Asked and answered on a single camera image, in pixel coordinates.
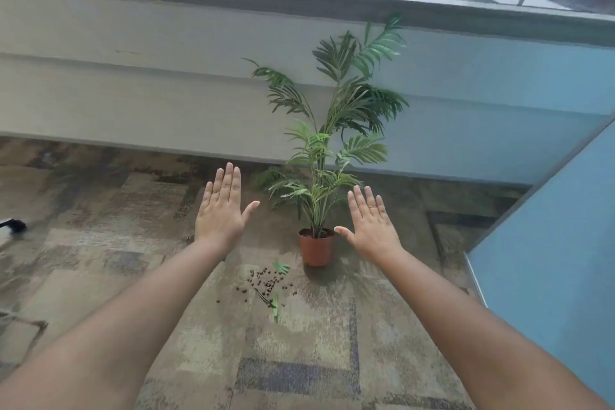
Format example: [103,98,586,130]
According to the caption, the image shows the person's right hand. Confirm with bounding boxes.
[334,185,404,261]

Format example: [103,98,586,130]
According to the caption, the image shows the person's left hand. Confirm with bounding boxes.
[193,162,261,257]

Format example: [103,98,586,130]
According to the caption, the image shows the terracotta plastic plant pot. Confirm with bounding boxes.
[297,227,336,267]

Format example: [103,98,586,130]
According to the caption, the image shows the brown clay pebbles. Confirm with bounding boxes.
[216,266,298,309]

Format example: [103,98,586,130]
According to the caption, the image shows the person's left forearm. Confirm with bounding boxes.
[0,237,227,410]

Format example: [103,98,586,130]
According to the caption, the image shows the person's right forearm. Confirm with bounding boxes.
[372,249,611,410]

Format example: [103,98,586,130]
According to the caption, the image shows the green palm plant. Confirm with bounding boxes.
[242,14,410,238]

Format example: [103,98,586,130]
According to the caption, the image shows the blue partition panel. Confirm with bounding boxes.
[463,111,615,410]

